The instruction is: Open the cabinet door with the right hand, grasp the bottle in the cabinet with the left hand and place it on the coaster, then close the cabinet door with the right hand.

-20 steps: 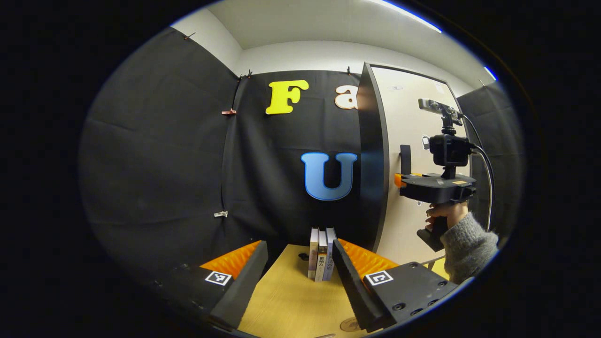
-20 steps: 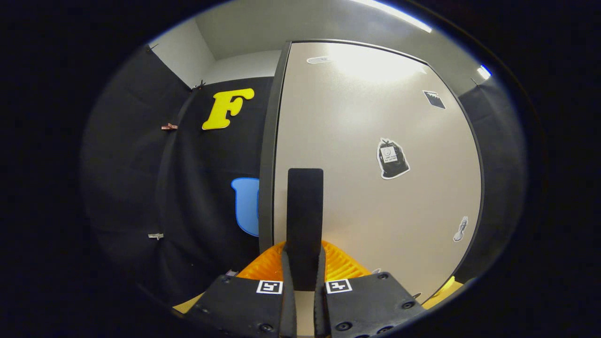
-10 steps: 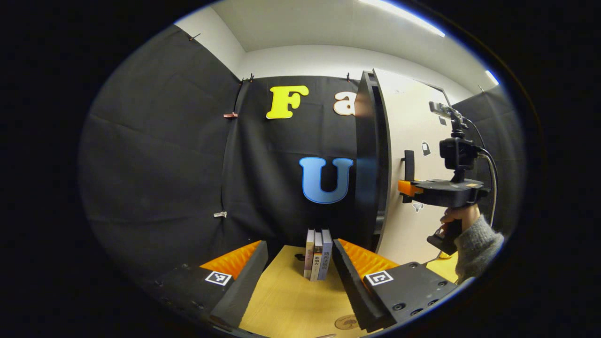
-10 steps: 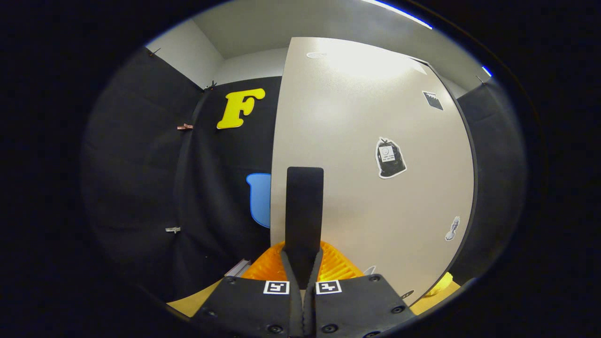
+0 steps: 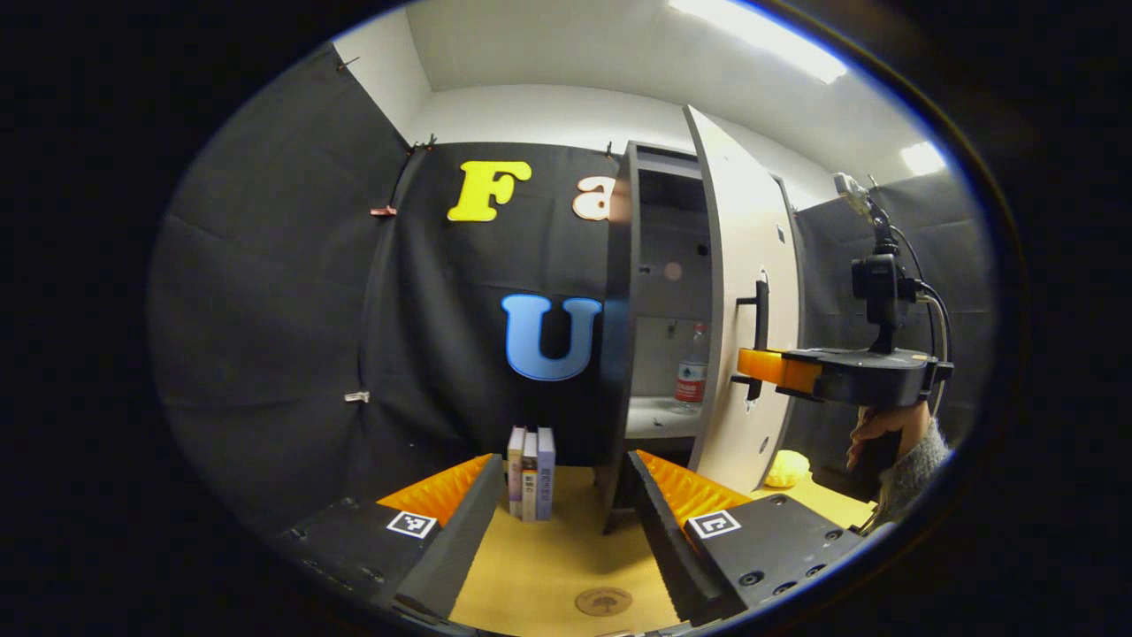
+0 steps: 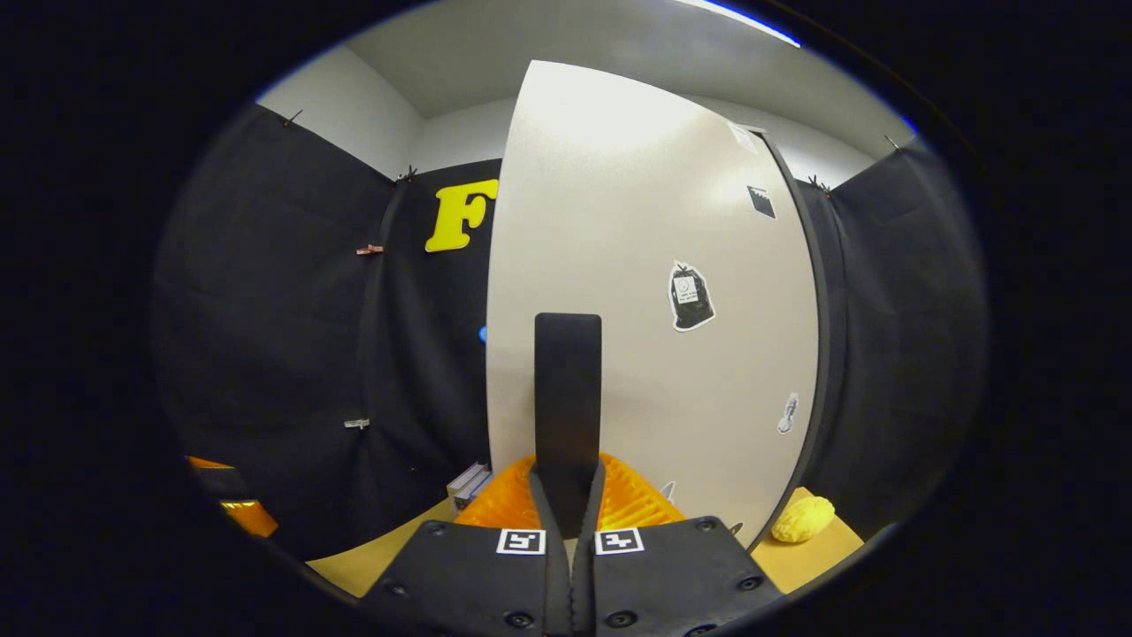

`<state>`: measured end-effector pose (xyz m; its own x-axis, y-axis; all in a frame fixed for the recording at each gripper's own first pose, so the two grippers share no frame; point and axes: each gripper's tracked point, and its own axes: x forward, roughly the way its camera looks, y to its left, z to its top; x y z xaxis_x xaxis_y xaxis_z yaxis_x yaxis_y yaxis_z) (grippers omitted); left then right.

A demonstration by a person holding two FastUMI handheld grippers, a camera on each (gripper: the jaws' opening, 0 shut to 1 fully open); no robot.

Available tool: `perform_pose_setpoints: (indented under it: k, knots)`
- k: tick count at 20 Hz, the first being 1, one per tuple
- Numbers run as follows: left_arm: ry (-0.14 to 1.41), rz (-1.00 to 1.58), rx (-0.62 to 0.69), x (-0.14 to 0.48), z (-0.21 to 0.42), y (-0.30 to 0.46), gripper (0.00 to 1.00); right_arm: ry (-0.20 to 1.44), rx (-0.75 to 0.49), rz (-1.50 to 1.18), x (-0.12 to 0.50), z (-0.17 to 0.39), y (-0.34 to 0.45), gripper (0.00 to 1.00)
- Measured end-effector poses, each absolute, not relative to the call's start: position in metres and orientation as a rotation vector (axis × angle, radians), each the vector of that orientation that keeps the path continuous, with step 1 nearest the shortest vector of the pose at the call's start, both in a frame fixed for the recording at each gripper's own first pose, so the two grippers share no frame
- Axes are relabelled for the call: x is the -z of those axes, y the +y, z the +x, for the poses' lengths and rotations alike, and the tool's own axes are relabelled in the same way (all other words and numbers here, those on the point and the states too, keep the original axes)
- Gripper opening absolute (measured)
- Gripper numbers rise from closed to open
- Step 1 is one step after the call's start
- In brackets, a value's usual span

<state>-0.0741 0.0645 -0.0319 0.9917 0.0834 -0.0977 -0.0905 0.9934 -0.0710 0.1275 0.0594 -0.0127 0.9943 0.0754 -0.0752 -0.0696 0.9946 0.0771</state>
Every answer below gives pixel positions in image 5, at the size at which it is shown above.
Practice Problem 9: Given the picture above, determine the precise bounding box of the clear plastic bottle red label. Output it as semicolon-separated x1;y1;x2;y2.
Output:
674;323;710;415

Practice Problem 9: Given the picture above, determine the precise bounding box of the grey cabinet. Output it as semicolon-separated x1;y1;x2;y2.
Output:
594;140;801;534

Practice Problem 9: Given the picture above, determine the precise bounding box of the pale pink book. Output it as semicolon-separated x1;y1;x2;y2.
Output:
508;426;528;519

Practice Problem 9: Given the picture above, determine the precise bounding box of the small ceiling light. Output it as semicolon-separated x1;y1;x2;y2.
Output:
900;142;947;176

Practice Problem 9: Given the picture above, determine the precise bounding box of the yellow crumpled object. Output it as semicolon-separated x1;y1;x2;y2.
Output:
764;449;812;489

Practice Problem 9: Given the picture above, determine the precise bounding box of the black backdrop cloth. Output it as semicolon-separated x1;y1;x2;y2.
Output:
146;40;996;532

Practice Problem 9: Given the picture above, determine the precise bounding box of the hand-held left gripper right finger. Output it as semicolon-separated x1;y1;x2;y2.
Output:
625;449;872;627

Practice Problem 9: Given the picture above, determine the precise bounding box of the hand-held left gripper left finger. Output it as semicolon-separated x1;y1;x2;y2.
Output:
270;453;507;622

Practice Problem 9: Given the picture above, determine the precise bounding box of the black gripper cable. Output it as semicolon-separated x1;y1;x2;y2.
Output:
889;226;954;417

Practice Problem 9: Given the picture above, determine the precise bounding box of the lilac book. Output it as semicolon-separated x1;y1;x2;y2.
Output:
536;427;556;521

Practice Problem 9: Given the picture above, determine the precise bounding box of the round wooden coaster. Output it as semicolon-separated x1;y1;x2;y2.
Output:
575;587;634;618

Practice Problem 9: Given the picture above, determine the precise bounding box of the black door handle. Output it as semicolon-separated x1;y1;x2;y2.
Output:
736;280;770;401

